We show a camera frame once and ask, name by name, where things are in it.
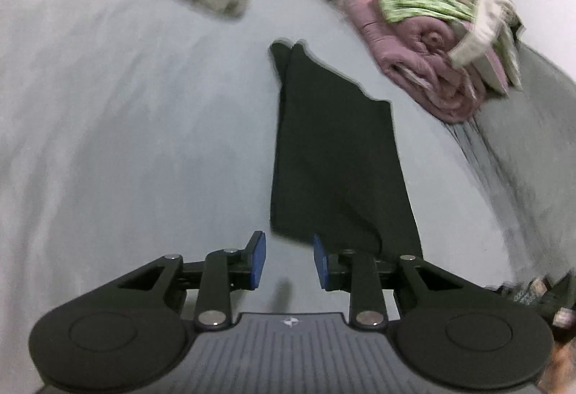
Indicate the person right hand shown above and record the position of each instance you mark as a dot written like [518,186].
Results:
[559,377]

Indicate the black t-shirt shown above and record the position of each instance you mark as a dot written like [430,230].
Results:
[337,174]

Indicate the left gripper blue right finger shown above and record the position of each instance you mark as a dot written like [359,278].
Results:
[327,266]

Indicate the grey pink pillow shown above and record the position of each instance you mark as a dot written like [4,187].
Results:
[498,67]

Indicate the grey quilted headboard cover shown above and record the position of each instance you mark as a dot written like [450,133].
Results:
[522,150]

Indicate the pink rolled quilt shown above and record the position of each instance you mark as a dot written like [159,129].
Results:
[413,54]

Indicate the cream white garment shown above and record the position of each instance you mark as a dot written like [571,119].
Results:
[491,23]

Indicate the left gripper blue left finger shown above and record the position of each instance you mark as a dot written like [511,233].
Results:
[255,258]

